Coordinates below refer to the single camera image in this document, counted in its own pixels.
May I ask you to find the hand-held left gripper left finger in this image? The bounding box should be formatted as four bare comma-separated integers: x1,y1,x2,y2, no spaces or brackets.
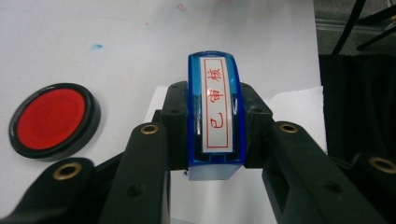
151,81,190,172

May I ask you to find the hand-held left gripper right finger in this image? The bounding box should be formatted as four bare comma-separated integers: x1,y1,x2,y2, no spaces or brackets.
239,82,276,171

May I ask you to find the blue stamp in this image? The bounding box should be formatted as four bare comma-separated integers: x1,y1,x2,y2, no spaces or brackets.
186,50,247,181

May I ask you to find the white paper sheet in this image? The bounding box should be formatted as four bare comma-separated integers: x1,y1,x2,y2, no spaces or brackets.
143,85,328,224

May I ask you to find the black curtain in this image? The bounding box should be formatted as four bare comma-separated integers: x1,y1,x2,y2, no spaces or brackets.
318,53,396,164

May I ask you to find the red round button block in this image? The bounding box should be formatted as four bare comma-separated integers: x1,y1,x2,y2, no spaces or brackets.
8,82,102,161

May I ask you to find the black metal stand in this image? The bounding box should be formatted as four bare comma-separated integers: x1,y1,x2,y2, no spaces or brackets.
331,0,396,56

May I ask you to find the aluminium floor rail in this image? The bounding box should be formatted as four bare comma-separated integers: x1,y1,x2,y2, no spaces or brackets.
314,18,389,33

